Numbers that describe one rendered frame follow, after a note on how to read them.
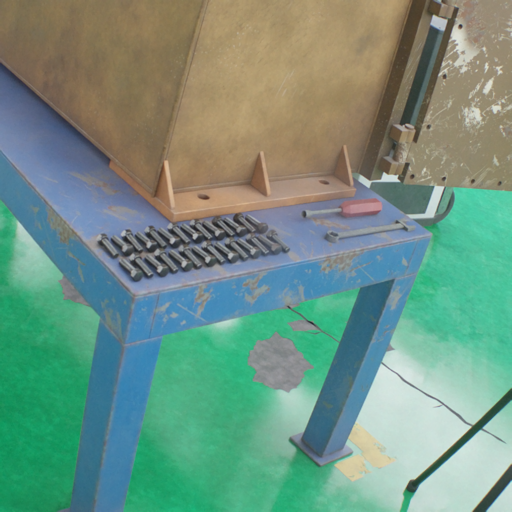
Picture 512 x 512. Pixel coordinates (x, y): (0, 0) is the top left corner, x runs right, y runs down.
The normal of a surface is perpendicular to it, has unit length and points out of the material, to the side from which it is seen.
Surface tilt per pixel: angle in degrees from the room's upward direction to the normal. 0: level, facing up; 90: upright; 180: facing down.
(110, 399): 90
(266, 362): 0
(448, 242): 0
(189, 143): 90
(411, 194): 90
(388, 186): 90
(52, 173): 0
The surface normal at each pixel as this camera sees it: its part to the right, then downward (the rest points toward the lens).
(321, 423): -0.75, 0.15
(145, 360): 0.62, 0.52
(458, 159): 0.42, 0.54
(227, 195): 0.25, -0.84
